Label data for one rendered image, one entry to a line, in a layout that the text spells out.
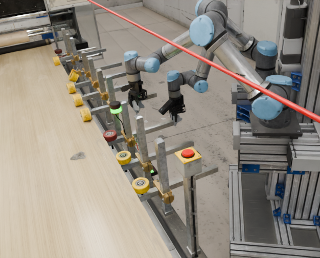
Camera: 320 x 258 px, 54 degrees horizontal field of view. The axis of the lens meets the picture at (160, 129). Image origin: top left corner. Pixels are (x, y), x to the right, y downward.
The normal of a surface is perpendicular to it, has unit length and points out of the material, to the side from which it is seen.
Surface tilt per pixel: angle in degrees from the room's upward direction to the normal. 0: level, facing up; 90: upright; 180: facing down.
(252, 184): 0
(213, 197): 0
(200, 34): 85
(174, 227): 0
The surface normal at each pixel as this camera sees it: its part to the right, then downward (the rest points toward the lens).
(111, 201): -0.09, -0.85
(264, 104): -0.43, 0.59
